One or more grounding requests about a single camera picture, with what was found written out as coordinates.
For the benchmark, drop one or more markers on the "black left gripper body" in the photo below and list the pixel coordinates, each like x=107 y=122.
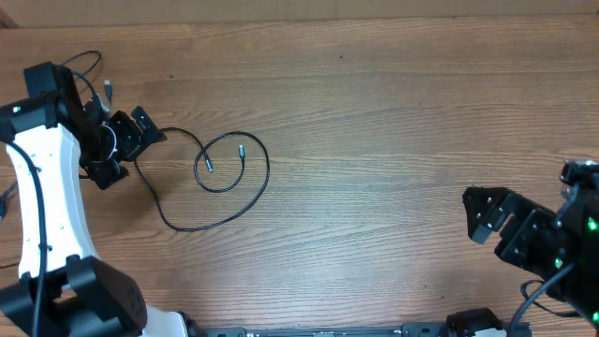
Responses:
x=127 y=139

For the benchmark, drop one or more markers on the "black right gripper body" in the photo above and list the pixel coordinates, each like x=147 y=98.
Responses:
x=533 y=245

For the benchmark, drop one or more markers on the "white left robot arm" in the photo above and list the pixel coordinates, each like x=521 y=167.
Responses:
x=64 y=288

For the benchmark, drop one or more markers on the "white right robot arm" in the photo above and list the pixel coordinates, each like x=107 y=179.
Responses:
x=576 y=282

